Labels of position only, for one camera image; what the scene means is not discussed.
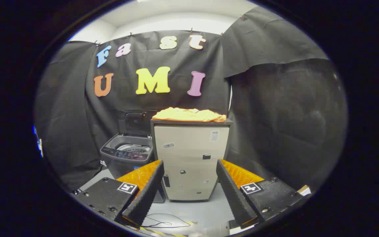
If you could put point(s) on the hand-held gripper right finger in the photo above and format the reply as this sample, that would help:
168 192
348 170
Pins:
232 194

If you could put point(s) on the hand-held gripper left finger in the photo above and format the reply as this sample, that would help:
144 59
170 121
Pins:
148 194

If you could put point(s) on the grey washing machine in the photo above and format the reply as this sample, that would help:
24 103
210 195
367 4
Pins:
123 163

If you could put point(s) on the dark washing machine lid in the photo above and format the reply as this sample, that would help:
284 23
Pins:
133 123

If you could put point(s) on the orange yellow shirt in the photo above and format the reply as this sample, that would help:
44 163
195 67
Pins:
186 115

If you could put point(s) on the cardboard piece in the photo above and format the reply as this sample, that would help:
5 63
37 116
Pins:
304 190

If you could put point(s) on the black backdrop cloth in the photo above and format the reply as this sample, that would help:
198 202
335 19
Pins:
258 115

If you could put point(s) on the blue white object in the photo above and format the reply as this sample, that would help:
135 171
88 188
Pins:
39 144

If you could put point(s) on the beige cabinet with dark frame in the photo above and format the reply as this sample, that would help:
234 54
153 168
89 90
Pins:
189 148

